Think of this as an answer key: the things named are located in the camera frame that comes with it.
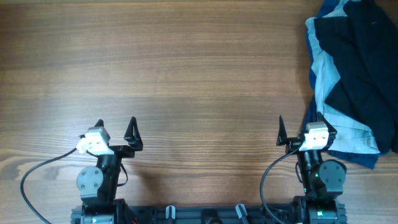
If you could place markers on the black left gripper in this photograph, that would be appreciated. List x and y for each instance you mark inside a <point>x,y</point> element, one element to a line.
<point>134,140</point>

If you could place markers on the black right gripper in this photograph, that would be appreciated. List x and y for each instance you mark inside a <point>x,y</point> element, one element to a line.
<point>293,142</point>

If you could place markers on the black shorts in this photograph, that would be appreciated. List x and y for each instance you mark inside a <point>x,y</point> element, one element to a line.
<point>363,45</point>

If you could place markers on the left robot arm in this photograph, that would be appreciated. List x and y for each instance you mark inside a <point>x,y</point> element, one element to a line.
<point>98,184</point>

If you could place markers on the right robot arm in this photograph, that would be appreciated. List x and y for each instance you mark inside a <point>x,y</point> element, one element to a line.
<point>322,180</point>

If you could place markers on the dark blue garment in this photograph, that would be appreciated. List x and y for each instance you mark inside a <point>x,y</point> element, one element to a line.
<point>354,141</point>

